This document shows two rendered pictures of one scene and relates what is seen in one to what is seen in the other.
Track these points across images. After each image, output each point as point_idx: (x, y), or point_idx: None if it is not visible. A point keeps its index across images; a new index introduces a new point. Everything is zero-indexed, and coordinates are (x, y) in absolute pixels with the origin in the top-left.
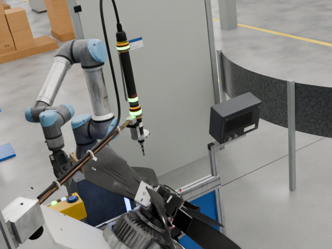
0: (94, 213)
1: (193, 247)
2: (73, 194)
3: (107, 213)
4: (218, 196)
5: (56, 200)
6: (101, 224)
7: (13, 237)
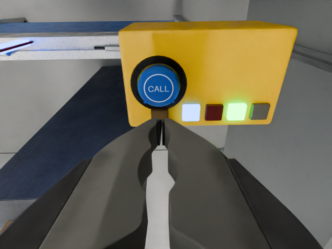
0: (117, 132)
1: (2, 28)
2: (145, 115)
3: (96, 125)
4: None
5: (221, 117)
6: (105, 50)
7: None
